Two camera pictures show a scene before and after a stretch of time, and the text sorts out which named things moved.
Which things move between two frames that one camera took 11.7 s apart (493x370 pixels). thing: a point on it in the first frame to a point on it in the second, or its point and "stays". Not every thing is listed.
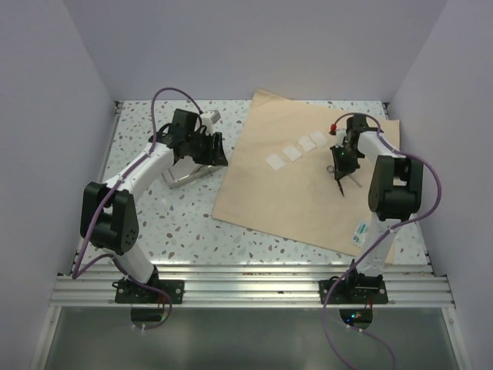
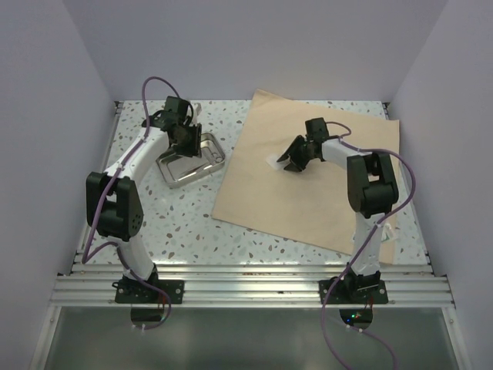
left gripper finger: (219, 156) to (195, 149)
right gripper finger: (353, 164) to (299, 160)
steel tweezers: (340, 186) to (198, 169)
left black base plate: (129, 293) stays
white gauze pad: (276, 163) stays
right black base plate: (354, 291) stays
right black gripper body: (352, 153) to (306, 146)
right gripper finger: (340, 161) to (295, 148)
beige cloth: (278, 180) stays
